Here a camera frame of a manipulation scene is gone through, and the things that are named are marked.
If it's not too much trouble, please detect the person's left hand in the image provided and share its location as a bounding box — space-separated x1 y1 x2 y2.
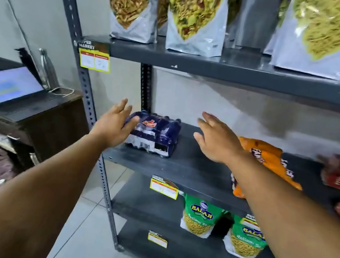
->
88 94 143 153

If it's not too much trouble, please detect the person's right hand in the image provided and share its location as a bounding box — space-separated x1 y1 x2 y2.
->
189 111 252 168

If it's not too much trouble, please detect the person's left forearm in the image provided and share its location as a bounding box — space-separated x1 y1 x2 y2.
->
0 117 110 258

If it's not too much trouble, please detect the person's right forearm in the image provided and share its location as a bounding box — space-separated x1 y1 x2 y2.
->
209 148 340 258

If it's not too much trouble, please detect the dark blue wrapped multipack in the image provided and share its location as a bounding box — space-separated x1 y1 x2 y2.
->
121 108 183 160

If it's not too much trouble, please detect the grey metal shelf rack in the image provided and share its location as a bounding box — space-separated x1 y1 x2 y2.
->
5 0 340 258

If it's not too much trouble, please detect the yellow shelf price label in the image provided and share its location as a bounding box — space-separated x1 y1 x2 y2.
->
147 230 170 249
148 175 181 200

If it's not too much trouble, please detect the orange snack packet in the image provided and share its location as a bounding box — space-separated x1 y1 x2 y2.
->
228 136 310 208

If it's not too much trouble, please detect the green snack packet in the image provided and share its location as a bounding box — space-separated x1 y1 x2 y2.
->
178 194 230 242
220 213 272 258

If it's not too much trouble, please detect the large yellow shelf label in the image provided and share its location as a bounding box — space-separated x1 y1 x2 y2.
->
74 38 115 74

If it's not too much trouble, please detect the dark wooden desk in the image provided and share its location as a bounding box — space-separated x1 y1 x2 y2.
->
0 78 96 181

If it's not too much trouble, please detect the steel water bottle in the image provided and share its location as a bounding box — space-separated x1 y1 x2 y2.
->
33 48 64 93

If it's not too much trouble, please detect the green mix snack bag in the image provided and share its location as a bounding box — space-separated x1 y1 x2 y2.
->
158 0 231 60

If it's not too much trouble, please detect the yellow noodle snack bag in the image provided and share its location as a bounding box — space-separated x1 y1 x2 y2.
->
268 0 340 81
263 0 295 58

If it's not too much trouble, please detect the orange mix snack bag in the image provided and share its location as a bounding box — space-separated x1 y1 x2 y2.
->
152 0 172 37
100 0 162 45

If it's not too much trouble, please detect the open laptop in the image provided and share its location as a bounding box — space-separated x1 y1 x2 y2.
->
0 57 49 115

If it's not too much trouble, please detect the white cable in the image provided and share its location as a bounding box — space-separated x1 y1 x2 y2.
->
48 85 75 99

